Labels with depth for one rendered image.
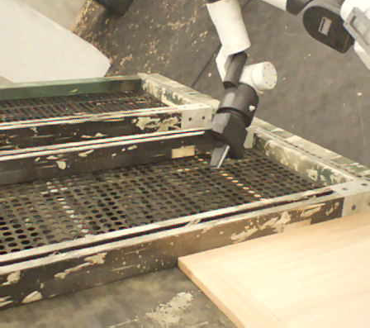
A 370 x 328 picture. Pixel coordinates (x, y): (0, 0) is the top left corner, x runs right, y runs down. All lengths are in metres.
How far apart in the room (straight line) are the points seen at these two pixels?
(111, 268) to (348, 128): 1.92
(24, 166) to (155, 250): 0.54
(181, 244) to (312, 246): 0.29
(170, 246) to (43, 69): 3.89
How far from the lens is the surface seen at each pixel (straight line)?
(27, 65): 4.83
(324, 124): 2.88
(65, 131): 1.76
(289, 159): 1.66
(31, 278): 0.99
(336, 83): 2.96
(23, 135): 1.73
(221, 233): 1.13
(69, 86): 2.37
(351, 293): 1.07
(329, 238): 1.24
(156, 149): 1.60
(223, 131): 1.22
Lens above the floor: 2.07
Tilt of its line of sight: 35 degrees down
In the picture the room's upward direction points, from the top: 61 degrees counter-clockwise
